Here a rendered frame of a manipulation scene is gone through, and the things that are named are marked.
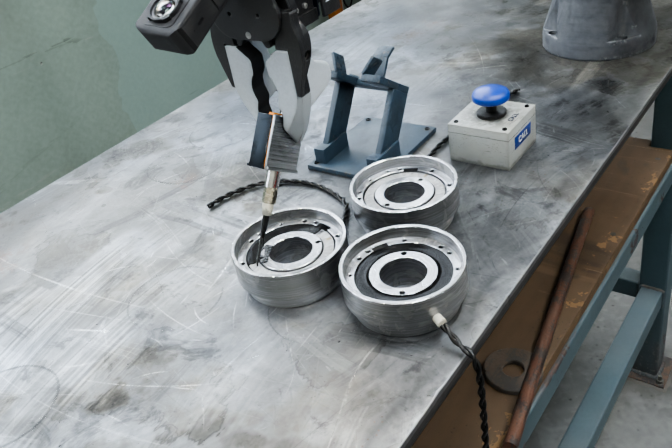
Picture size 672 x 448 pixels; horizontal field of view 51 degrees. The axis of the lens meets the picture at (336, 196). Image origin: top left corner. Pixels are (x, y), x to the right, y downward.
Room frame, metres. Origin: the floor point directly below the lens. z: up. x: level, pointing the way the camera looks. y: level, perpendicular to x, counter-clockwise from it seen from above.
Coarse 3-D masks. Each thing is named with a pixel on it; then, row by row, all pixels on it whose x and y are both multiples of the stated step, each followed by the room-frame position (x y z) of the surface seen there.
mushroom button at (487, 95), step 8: (480, 88) 0.68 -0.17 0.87; (488, 88) 0.68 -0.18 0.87; (496, 88) 0.68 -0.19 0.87; (504, 88) 0.67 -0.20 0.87; (472, 96) 0.68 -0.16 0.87; (480, 96) 0.67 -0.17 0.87; (488, 96) 0.66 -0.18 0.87; (496, 96) 0.66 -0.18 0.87; (504, 96) 0.66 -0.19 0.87; (480, 104) 0.66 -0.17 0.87; (488, 104) 0.66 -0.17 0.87; (496, 104) 0.66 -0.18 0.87; (488, 112) 0.67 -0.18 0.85
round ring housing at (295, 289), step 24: (288, 216) 0.57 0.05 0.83; (312, 216) 0.56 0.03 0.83; (336, 216) 0.54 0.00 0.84; (240, 240) 0.54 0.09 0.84; (288, 240) 0.54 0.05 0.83; (312, 240) 0.53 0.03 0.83; (336, 240) 0.52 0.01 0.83; (240, 264) 0.50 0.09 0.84; (264, 264) 0.51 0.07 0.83; (288, 264) 0.50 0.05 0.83; (336, 264) 0.48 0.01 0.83; (264, 288) 0.47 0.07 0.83; (288, 288) 0.47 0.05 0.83; (312, 288) 0.47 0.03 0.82
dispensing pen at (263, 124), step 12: (264, 120) 0.55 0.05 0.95; (264, 132) 0.54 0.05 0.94; (252, 144) 0.55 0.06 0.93; (264, 144) 0.54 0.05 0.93; (252, 156) 0.54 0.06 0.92; (264, 156) 0.53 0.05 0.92; (276, 180) 0.53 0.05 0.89; (264, 192) 0.53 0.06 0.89; (276, 192) 0.53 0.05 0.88; (264, 204) 0.53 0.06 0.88; (264, 216) 0.52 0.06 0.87; (264, 228) 0.52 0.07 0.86
